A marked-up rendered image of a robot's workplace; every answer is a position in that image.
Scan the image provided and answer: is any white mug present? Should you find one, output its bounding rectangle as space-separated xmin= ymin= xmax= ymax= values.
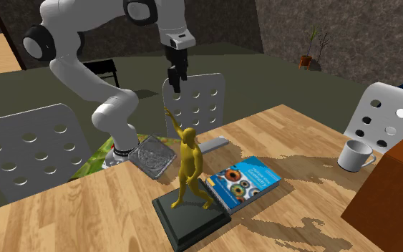
xmin=336 ymin=140 xmax=377 ymax=174

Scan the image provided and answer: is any yellow human figure dark base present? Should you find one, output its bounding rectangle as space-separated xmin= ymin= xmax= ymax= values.
xmin=151 ymin=106 xmax=233 ymax=252

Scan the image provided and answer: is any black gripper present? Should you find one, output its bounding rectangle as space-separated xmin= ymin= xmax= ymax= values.
xmin=163 ymin=45 xmax=190 ymax=94

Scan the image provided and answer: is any grey flat bar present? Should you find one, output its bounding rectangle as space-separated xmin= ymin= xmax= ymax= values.
xmin=196 ymin=136 xmax=230 ymax=155

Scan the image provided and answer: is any grey chair with round holes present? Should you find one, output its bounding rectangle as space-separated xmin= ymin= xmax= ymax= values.
xmin=342 ymin=81 xmax=403 ymax=156
xmin=161 ymin=72 xmax=227 ymax=140
xmin=0 ymin=102 xmax=94 ymax=215

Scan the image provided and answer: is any blue book with eye pictures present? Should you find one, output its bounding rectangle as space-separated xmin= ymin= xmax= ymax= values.
xmin=205 ymin=155 xmax=282 ymax=215

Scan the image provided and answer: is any potted plant orange pot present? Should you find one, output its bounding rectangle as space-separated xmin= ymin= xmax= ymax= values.
xmin=298 ymin=24 xmax=332 ymax=72

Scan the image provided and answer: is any black stool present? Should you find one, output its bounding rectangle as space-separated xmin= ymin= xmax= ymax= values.
xmin=82 ymin=58 xmax=121 ymax=89

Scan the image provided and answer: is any wooden table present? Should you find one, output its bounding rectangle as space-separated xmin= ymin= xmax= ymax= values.
xmin=0 ymin=103 xmax=387 ymax=252

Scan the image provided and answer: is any orange brown box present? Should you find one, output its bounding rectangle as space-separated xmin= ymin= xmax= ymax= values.
xmin=340 ymin=122 xmax=403 ymax=252

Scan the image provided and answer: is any grey square textured dish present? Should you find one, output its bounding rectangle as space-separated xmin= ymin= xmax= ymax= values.
xmin=127 ymin=134 xmax=178 ymax=180

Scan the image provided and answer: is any green patterned robot stand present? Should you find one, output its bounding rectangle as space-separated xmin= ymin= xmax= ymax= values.
xmin=69 ymin=133 xmax=182 ymax=181

